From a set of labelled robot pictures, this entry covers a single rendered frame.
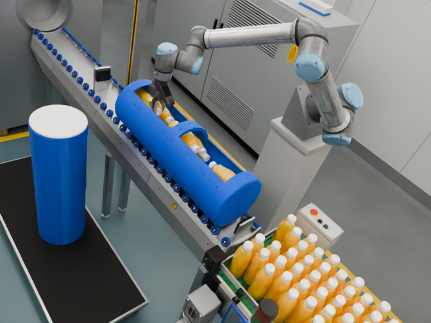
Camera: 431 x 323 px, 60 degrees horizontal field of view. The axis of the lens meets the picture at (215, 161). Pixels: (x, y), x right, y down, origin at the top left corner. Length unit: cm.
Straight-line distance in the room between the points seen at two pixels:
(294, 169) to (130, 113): 103
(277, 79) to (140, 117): 172
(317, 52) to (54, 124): 130
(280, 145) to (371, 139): 222
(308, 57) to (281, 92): 182
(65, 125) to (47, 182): 35
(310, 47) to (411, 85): 267
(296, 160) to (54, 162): 136
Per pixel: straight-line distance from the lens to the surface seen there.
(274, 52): 337
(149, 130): 188
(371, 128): 443
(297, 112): 225
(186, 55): 181
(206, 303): 166
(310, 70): 157
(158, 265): 274
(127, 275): 251
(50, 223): 247
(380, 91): 431
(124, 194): 285
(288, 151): 232
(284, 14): 329
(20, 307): 261
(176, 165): 175
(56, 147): 201
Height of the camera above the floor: 229
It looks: 39 degrees down
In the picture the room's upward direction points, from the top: 18 degrees clockwise
